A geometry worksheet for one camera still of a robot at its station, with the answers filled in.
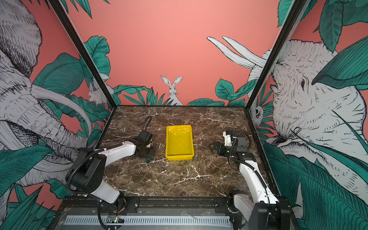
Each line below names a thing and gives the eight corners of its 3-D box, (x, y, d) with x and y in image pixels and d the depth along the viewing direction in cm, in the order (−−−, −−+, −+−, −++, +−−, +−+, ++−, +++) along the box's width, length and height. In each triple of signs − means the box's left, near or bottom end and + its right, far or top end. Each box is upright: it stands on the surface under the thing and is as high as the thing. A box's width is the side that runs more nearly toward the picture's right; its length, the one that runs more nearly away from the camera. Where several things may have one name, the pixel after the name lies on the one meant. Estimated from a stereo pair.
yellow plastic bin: (164, 160, 92) (162, 155, 87) (167, 129, 108) (166, 123, 102) (193, 160, 93) (193, 155, 87) (192, 130, 108) (193, 124, 103)
